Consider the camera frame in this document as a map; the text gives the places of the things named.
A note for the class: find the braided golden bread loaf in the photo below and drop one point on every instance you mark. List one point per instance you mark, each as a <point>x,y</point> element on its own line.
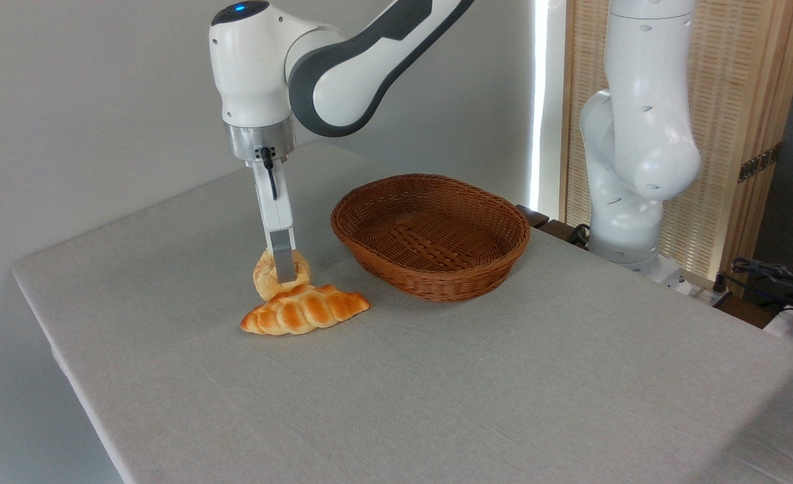
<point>302,310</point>

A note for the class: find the round pale bread roll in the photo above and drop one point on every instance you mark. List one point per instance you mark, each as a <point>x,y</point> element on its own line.
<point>265,279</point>

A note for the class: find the dark brown wooden block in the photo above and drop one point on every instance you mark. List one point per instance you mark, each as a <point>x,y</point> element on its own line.
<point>535,216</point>

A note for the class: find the brown woven wicker basket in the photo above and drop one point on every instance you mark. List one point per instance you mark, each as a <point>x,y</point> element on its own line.
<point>436,282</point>

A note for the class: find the wooden slatted folding screen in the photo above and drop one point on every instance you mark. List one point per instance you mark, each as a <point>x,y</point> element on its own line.
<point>746,74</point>

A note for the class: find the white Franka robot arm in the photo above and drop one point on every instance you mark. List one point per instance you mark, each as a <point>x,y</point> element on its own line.
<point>255,67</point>

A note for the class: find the grey tablecloth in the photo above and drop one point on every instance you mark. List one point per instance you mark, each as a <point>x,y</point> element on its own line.
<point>436,403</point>

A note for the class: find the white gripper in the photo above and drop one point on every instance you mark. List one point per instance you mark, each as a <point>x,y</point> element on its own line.
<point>276,208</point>

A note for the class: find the metal screen hinge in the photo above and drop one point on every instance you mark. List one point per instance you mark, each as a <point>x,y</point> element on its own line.
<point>759,163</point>

